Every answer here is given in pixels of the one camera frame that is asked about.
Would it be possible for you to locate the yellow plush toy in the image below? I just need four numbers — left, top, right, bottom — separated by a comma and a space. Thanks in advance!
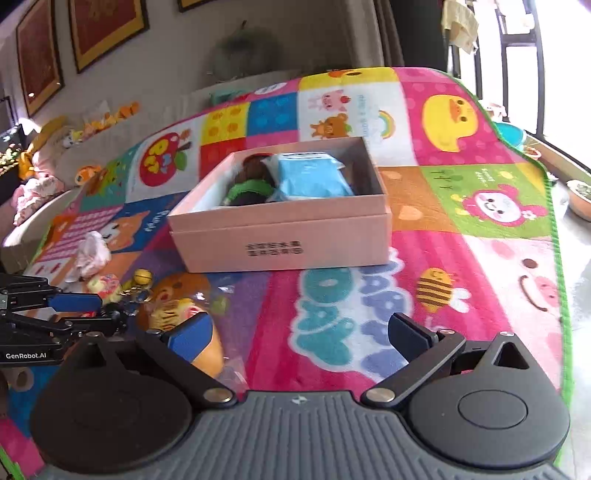
28, 117, 70, 153

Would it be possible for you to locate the crumpled white plastic wrapper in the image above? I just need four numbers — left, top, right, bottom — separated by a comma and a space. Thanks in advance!
74, 231, 112, 278

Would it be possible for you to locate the row of orange plush toys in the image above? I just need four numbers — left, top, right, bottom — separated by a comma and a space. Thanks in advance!
81, 102, 139, 134

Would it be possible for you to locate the dark cabinet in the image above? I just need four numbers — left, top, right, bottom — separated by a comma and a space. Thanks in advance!
0, 97, 26, 204

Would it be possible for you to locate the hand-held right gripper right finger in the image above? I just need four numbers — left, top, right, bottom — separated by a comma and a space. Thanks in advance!
360, 313, 532, 409

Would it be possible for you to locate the pink cardboard box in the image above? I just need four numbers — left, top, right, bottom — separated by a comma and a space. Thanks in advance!
166, 136, 393, 274

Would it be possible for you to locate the black metal rack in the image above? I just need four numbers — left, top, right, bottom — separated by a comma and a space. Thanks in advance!
494, 0, 546, 134

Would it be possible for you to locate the beige sofa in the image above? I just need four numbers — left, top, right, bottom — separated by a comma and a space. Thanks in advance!
0, 69, 305, 250

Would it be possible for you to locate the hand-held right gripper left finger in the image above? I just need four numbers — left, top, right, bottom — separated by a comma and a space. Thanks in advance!
69, 311, 236, 408

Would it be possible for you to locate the pink plush toy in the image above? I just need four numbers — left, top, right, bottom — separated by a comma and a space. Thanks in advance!
11, 178, 65, 224

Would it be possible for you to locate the blue wet wipes packet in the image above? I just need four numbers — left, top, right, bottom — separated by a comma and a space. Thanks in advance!
263, 151, 356, 203

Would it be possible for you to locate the grey-green neck pillow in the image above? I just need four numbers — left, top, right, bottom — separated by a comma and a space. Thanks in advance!
210, 25, 282, 84

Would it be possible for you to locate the pale yellow hanging cloth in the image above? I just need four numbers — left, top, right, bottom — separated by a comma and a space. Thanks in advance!
441, 0, 478, 54

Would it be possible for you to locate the brown knitted doll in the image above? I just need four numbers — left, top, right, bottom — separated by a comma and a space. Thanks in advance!
222, 154, 278, 207

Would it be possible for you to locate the yellow pastry packet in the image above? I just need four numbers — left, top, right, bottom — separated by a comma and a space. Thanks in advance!
145, 295, 250, 388

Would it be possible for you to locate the colourful cartoon play mat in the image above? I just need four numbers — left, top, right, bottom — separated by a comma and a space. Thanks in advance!
0, 67, 575, 480

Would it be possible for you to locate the grey curtain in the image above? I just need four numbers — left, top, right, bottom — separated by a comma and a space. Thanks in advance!
374, 0, 448, 70

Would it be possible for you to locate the small charm keychain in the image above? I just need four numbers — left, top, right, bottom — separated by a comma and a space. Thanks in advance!
121, 269, 153, 303

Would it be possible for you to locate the colourful round trinket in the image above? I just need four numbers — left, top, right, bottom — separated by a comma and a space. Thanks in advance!
88, 273, 122, 298

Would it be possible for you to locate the potted plant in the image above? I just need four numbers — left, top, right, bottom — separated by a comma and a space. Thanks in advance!
566, 179, 591, 215

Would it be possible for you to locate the teal plastic basin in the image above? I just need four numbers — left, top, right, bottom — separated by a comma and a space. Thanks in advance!
496, 122, 527, 148

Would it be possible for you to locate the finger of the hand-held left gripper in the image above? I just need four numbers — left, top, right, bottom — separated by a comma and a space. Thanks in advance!
0, 307, 138, 344
0, 274, 104, 313

